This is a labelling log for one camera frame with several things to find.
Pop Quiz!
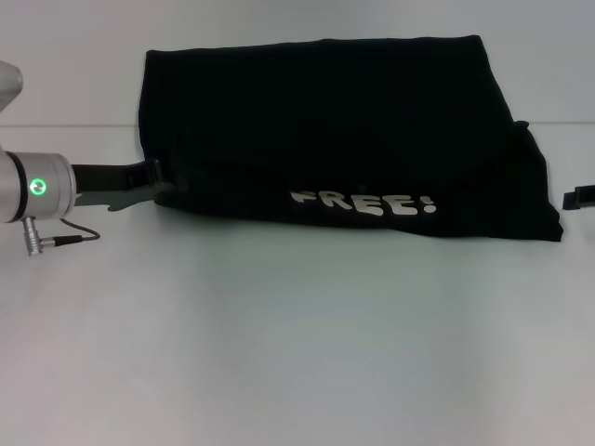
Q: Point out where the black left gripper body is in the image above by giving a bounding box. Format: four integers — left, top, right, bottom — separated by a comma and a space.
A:
68, 159, 151, 214

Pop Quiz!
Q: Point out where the black shirt with white print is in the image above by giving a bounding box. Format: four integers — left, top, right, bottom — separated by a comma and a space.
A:
138, 33, 565, 244

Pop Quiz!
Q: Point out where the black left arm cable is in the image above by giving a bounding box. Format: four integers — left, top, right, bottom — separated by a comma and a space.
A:
21, 216, 102, 256

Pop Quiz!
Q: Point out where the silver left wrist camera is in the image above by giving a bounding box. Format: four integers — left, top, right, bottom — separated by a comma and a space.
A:
0, 59, 25, 113

